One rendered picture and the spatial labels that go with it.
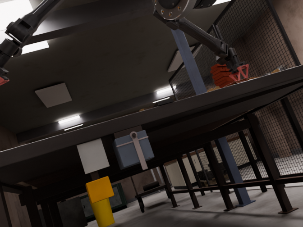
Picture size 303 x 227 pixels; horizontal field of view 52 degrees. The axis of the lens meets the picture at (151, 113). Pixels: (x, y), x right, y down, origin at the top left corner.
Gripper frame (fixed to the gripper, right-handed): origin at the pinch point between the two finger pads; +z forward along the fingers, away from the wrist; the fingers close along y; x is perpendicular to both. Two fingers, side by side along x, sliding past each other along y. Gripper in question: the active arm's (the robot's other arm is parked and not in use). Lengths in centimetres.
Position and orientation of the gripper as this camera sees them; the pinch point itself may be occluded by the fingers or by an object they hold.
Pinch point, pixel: (242, 79)
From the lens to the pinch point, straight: 191.1
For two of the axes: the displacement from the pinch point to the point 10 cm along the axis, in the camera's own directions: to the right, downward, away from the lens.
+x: 9.3, -3.0, 2.2
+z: 3.4, 9.2, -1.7
